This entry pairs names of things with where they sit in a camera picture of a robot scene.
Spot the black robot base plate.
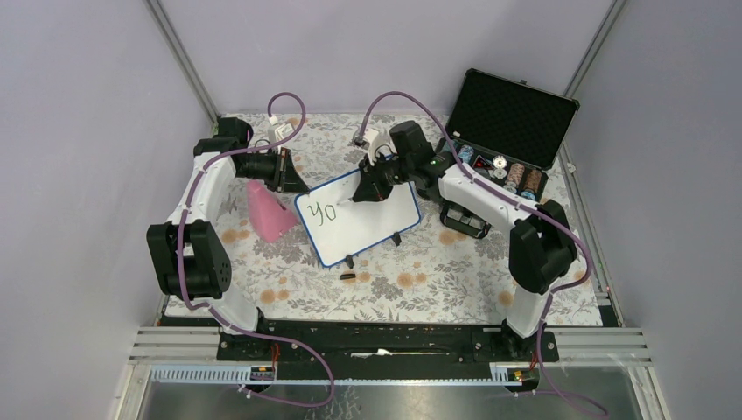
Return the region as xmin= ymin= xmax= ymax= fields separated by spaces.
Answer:
xmin=217 ymin=318 xmax=560 ymax=381

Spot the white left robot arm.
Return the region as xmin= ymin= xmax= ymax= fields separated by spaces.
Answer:
xmin=146 ymin=117 xmax=309 ymax=360

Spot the left base wiring connector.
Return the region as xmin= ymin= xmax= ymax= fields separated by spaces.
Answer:
xmin=249 ymin=342 xmax=281 ymax=382

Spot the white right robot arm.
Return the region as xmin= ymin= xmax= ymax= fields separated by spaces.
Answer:
xmin=350 ymin=121 xmax=578 ymax=361

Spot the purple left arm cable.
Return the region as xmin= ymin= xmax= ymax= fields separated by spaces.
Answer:
xmin=176 ymin=91 xmax=338 ymax=410

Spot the pink triangular box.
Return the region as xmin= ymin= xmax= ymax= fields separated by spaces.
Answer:
xmin=246 ymin=180 xmax=298 ymax=242

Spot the right base wiring connector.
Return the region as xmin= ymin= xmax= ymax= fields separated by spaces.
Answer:
xmin=508 ymin=351 xmax=540 ymax=391

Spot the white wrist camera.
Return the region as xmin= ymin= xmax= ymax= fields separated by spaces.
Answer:
xmin=268 ymin=121 xmax=294 ymax=144
xmin=351 ymin=128 xmax=389 ymax=162

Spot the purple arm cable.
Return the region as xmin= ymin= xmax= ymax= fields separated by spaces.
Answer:
xmin=353 ymin=90 xmax=610 ymax=420
xmin=176 ymin=91 xmax=338 ymax=410

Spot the triangular black red dealer button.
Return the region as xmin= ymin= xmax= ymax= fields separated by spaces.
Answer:
xmin=472 ymin=156 xmax=494 ymax=172

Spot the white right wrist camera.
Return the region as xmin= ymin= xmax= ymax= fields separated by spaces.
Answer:
xmin=351 ymin=128 xmax=389 ymax=162

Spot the base wiring connector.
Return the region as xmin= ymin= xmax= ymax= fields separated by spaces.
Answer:
xmin=249 ymin=342 xmax=281 ymax=382
xmin=508 ymin=351 xmax=540 ymax=391

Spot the blue white poker chip stack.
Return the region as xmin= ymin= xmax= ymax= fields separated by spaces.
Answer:
xmin=458 ymin=144 xmax=475 ymax=165

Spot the black poker chip case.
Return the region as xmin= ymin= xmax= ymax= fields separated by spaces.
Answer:
xmin=445 ymin=68 xmax=580 ymax=201

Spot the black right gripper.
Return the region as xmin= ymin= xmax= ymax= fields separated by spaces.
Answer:
xmin=353 ymin=150 xmax=414 ymax=203

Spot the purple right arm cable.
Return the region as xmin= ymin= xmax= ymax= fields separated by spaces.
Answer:
xmin=353 ymin=90 xmax=610 ymax=420

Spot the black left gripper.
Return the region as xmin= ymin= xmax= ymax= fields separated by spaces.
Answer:
xmin=236 ymin=145 xmax=310 ymax=193

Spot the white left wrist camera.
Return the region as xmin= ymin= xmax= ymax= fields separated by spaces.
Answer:
xmin=268 ymin=121 xmax=294 ymax=144

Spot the blue framed whiteboard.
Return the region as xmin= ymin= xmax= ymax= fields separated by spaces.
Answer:
xmin=294 ymin=169 xmax=422 ymax=268

